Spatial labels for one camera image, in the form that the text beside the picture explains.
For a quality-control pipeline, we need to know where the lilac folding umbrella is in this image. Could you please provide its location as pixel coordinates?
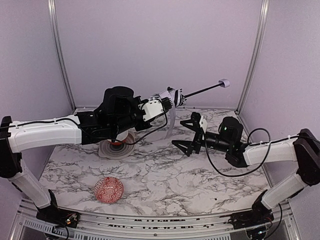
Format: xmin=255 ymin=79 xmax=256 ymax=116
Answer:
xmin=147 ymin=78 xmax=230 ymax=139

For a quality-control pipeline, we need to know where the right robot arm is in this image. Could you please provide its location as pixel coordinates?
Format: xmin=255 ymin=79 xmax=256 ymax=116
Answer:
xmin=172 ymin=112 xmax=320 ymax=220

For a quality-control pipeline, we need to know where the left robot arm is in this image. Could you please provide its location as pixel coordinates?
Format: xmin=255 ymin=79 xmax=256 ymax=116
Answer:
xmin=0 ymin=86 xmax=163 ymax=215

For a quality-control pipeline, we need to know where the white bowl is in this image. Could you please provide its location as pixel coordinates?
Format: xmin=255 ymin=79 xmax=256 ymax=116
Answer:
xmin=108 ymin=131 xmax=129 ymax=146

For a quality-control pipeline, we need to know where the patterned plate under bowl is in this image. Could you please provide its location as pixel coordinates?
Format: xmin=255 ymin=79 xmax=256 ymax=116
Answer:
xmin=98 ymin=132 xmax=135 ymax=160

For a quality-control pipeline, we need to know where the red patterned bowl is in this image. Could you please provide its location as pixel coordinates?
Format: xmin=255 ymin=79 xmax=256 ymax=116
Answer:
xmin=93 ymin=176 xmax=124 ymax=204

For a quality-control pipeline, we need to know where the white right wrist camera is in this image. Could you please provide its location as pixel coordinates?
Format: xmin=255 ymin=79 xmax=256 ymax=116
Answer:
xmin=199 ymin=115 xmax=208 ymax=132

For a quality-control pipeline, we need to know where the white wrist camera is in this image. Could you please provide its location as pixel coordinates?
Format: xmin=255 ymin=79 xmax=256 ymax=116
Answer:
xmin=138 ymin=97 xmax=173 ymax=122
xmin=199 ymin=115 xmax=208 ymax=132

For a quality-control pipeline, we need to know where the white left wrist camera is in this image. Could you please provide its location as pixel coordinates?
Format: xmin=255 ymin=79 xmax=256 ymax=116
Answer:
xmin=138 ymin=97 xmax=173 ymax=122

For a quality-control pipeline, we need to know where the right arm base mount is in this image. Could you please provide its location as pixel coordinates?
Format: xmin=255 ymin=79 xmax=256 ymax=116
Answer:
xmin=228 ymin=190 xmax=274 ymax=230

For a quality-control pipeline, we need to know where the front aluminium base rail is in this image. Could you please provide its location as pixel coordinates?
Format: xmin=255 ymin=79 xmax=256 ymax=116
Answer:
xmin=8 ymin=199 xmax=301 ymax=240

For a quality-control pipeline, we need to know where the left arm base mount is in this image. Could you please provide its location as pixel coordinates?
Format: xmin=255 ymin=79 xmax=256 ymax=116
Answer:
xmin=36 ymin=189 xmax=80 ymax=228

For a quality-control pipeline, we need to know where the left aluminium frame post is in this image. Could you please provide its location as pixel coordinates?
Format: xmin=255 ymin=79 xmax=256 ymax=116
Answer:
xmin=47 ymin=0 xmax=76 ymax=112

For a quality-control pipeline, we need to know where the aluminium frame post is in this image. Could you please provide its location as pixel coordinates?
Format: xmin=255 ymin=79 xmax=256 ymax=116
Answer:
xmin=235 ymin=0 xmax=270 ymax=115
xmin=47 ymin=0 xmax=76 ymax=112

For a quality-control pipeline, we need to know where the right aluminium frame post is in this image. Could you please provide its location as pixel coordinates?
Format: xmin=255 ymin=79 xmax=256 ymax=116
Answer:
xmin=235 ymin=0 xmax=270 ymax=115

